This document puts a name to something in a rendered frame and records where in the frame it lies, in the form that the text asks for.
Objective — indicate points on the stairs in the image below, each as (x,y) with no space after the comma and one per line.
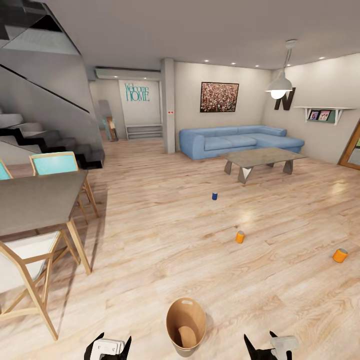
(31,117)

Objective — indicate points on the breakfast table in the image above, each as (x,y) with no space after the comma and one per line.
(32,202)

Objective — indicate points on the trash can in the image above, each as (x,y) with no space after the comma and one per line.
(186,326)

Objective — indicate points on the room light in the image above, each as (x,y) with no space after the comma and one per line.
(282,83)

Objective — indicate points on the sofa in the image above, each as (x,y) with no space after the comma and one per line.
(207,143)

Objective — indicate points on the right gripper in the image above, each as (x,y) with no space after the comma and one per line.
(259,354)

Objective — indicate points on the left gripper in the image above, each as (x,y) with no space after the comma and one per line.
(122,356)

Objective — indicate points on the decorative sign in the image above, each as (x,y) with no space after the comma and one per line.
(286,102)

